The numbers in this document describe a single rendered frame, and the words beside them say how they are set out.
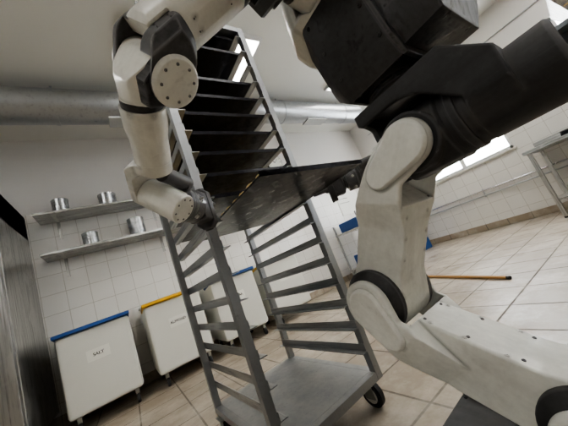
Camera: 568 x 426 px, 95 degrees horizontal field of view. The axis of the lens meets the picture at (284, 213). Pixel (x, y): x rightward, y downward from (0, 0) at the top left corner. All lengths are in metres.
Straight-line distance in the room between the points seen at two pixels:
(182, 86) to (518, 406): 0.73
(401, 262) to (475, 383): 0.23
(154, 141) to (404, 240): 0.50
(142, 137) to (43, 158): 3.66
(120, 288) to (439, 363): 3.30
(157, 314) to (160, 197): 2.35
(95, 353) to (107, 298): 0.82
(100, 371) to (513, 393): 2.73
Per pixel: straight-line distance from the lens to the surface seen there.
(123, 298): 3.56
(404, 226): 0.56
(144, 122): 0.50
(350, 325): 1.17
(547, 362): 0.62
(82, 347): 2.91
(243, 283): 3.09
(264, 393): 0.93
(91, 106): 3.23
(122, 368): 2.92
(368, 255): 0.63
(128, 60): 0.51
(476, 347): 0.60
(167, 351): 2.92
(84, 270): 3.63
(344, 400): 1.11
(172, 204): 0.58
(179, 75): 0.47
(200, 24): 0.51
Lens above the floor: 0.64
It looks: 11 degrees up
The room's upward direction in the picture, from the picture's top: 21 degrees counter-clockwise
